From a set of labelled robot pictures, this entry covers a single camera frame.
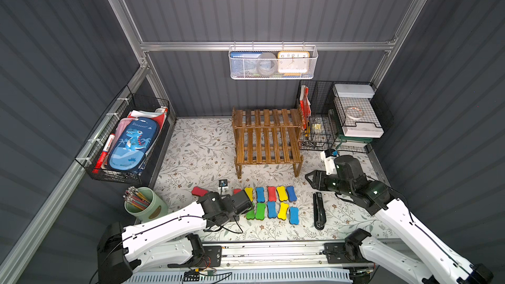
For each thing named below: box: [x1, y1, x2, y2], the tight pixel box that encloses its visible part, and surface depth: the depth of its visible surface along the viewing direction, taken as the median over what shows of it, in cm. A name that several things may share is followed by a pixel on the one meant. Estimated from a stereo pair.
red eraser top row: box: [191, 186, 209, 197], surface depth 93 cm
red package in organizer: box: [299, 84, 312, 129], surface depth 114 cm
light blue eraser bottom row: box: [255, 186, 265, 202], surface depth 91 cm
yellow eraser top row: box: [277, 201, 290, 221], surface depth 84 cm
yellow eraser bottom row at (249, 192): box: [243, 187, 254, 202], surface depth 91 cm
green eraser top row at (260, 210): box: [255, 202, 266, 221], surface depth 86 cm
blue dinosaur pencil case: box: [108, 116, 160, 171], surface depth 66 cm
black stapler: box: [312, 191, 327, 231], surface depth 82 cm
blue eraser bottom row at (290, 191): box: [286, 185, 298, 202], surface depth 90 cm
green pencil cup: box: [123, 186, 169, 224], surface depth 75 cm
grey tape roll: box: [257, 51, 277, 77], surface depth 89 cm
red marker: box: [92, 132, 116, 174], surface depth 65 cm
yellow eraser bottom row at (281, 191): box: [276, 185, 289, 202], surface depth 91 cm
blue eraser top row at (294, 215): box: [289, 207, 300, 225], surface depth 84 cm
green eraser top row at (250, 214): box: [245, 209, 256, 220], surface depth 84 cm
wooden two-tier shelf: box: [232, 107, 304, 179], surface depth 88 cm
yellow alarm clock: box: [277, 50, 311, 74], surface depth 91 cm
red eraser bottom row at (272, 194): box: [267, 186, 277, 202], surface depth 92 cm
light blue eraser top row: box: [266, 201, 277, 219], surface depth 87 cm
